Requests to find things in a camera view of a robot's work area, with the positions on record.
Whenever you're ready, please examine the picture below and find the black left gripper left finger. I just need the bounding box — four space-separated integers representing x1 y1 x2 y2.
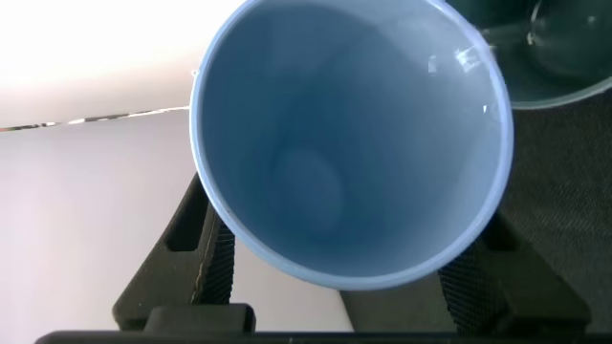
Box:
112 172 237 332

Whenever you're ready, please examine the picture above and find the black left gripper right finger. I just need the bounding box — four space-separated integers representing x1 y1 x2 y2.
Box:
437 212 592 336

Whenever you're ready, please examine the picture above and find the light blue plastic cup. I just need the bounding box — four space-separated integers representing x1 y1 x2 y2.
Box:
188 0 515 292

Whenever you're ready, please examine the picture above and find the black woven table cover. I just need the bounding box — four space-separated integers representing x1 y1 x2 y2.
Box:
339 89 612 335

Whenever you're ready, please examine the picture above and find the green plastic cup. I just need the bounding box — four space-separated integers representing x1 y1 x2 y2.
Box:
444 0 612 112

